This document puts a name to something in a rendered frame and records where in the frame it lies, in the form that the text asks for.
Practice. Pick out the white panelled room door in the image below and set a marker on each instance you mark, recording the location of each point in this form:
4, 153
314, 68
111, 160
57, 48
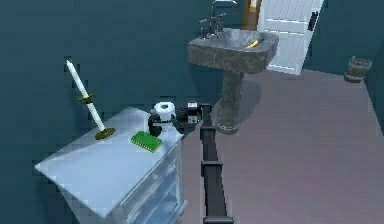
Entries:
290, 33

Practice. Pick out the green rectangular sponge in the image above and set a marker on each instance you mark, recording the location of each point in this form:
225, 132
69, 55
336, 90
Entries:
146, 141

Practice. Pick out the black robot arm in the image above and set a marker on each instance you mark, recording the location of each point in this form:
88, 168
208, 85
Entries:
212, 173

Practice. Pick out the white candle on brass holder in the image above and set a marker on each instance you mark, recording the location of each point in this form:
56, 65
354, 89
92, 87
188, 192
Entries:
89, 101

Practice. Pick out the white toilet tissue roll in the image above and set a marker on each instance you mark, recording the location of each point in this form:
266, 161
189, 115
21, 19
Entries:
165, 110

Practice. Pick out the pale blue cabinet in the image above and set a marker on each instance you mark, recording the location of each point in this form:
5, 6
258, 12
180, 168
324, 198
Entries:
110, 170

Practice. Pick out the small orange object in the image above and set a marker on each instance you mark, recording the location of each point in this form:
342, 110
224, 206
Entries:
253, 44

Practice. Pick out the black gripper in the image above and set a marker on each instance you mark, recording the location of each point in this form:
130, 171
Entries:
181, 115

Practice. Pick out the grey stone pedestal sink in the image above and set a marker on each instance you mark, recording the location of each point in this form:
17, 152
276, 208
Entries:
233, 56

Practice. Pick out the dark grey metal faucet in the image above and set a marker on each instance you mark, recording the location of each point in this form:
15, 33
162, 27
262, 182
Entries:
215, 20

